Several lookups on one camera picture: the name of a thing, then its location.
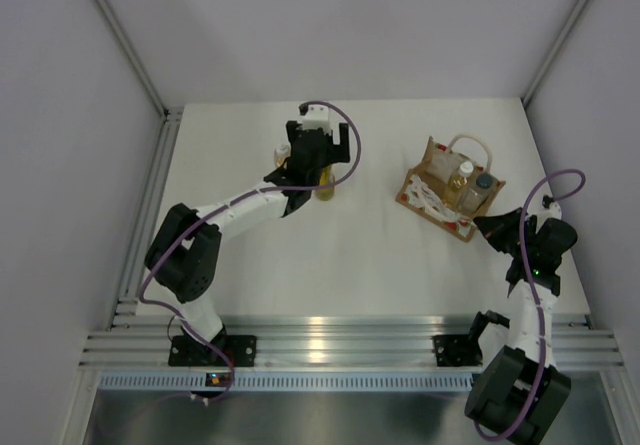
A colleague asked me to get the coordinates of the burlap watermelon canvas bag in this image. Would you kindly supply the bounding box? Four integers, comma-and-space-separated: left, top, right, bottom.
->
396, 134, 505, 242

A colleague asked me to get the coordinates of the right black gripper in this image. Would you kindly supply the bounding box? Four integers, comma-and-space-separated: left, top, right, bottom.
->
472, 207, 536, 259

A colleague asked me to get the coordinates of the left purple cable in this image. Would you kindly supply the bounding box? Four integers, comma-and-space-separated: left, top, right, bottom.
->
138, 99, 362, 404

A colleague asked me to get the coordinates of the red cap yellow bottle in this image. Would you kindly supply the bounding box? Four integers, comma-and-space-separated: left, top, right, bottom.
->
315, 165, 335, 201

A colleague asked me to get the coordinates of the white cap amber bottle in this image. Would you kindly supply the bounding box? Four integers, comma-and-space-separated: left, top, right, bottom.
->
274, 143, 291, 168
444, 161, 475, 209

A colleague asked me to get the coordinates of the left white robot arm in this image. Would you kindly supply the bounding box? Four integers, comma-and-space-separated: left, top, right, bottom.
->
139, 121, 362, 365

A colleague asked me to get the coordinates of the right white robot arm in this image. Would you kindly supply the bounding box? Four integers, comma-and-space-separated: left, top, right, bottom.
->
465, 204, 578, 444

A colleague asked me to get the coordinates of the left aluminium frame post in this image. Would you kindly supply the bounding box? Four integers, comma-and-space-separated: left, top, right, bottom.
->
90, 0, 167, 118

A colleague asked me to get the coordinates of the right aluminium frame post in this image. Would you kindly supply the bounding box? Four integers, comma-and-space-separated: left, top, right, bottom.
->
520, 0, 593, 110

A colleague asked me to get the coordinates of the grey slotted cable duct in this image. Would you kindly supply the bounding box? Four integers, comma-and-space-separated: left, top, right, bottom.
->
99, 371, 473, 392

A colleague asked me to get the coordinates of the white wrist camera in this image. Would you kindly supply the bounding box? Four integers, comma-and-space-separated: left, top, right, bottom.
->
535, 195, 562, 224
299, 104, 332, 135

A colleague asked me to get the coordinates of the left aluminium side rail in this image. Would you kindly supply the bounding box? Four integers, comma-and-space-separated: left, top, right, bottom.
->
104, 106, 184, 331

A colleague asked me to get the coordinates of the aluminium frame post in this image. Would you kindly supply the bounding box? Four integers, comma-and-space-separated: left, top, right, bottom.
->
90, 0, 167, 118
520, 0, 593, 110

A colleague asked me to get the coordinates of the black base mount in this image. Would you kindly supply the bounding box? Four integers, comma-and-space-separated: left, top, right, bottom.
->
168, 334, 258, 368
432, 334, 482, 368

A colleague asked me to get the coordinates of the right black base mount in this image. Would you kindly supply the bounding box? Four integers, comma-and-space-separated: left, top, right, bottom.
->
432, 334, 482, 368

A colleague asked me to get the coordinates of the purple cable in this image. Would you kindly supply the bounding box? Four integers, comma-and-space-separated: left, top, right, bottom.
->
472, 168, 587, 440
138, 99, 362, 404

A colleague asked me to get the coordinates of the grey cap clear bottle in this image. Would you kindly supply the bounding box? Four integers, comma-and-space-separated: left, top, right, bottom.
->
458, 172, 496, 216

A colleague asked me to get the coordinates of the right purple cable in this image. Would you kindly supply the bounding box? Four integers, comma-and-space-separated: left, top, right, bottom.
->
472, 168, 587, 440

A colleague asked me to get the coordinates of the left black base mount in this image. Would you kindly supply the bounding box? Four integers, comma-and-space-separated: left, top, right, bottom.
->
168, 334, 258, 368

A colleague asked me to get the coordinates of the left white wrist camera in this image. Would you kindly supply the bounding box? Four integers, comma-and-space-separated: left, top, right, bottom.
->
299, 104, 332, 135

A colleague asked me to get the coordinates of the aluminium front rail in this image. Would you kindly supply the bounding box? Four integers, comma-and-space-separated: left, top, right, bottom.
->
80, 315, 624, 371

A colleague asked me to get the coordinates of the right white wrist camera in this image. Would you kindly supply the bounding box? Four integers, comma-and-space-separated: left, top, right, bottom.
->
535, 195, 562, 224

